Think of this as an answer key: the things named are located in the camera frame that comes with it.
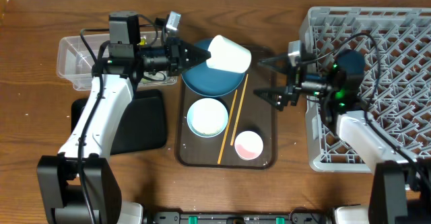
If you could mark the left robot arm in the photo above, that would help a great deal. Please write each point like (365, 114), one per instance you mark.
(77, 184)

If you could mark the black plastic bin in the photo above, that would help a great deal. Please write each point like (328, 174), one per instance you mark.
(124, 124)

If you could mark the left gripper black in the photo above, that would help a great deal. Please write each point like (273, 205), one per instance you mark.
(175, 52)

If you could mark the white cup pink inside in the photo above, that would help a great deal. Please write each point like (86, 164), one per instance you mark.
(248, 145)

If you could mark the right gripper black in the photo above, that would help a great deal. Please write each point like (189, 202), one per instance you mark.
(294, 83)

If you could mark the white cup green inside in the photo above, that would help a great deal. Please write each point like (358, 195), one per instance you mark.
(227, 55)

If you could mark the grey dishwasher rack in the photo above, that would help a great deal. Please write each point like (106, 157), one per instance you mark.
(397, 72)

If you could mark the light blue bowl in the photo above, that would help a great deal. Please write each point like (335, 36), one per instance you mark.
(207, 117)

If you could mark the clear plastic bin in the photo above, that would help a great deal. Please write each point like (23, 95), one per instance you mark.
(74, 63)

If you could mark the dark brown serving tray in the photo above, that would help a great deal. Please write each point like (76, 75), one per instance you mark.
(256, 115)

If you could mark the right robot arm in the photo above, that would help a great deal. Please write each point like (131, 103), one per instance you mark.
(401, 184)

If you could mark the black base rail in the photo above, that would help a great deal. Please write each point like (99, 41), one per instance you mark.
(295, 217)

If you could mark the dark blue plate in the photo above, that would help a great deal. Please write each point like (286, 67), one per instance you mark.
(211, 83)

